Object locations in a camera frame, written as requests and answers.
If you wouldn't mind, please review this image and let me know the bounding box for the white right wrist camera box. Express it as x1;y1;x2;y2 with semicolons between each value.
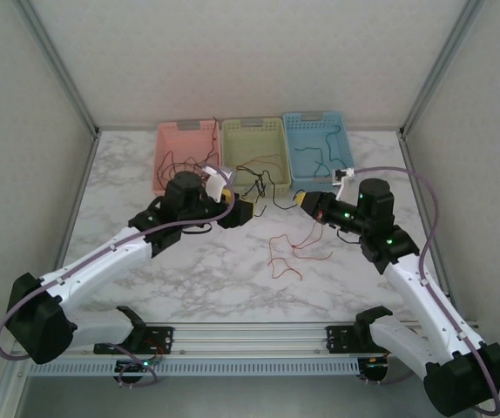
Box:
331;166;356;202

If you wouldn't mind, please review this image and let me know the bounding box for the blue perforated plastic basket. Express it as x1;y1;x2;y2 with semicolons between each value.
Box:
282;110;355;192

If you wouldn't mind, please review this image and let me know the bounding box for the green perforated plastic basket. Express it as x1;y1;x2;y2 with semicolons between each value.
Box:
220;116;293;201

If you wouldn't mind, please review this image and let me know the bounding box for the aluminium frame post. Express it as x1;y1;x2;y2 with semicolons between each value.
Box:
0;364;31;418
17;0;101;134
400;0;486;136

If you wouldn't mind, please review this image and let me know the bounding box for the black controller board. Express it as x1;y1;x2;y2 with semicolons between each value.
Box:
358;355;391;385
114;359;164;387

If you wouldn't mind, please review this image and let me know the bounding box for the pink perforated plastic basket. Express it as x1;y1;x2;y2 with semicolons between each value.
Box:
152;119;224;197

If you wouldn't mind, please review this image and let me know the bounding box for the black wire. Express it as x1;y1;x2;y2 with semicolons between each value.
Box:
295;145;328;178

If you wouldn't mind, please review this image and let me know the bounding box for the aluminium side rail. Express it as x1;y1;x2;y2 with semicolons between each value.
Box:
397;130;458;321
48;128;101;301

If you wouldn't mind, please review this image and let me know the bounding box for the thin orange cable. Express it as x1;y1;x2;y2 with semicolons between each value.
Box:
292;222;334;262
236;152;287;172
267;234;303;280

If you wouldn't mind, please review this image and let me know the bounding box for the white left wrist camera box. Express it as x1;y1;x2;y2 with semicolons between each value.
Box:
201;164;237;204

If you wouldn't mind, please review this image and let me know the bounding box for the wide aluminium base rail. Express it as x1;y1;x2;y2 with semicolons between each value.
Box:
75;320;489;357

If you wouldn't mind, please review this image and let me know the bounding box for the aluminium rear rail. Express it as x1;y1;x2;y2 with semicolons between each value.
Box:
97;125;403;132

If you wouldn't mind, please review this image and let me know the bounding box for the slotted grey cable duct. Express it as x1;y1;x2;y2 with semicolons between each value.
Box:
27;357;362;376

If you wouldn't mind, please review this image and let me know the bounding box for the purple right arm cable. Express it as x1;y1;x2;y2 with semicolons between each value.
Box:
352;167;500;415

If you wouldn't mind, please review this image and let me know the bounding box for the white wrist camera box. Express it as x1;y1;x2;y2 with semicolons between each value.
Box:
331;166;356;202
201;164;237;204

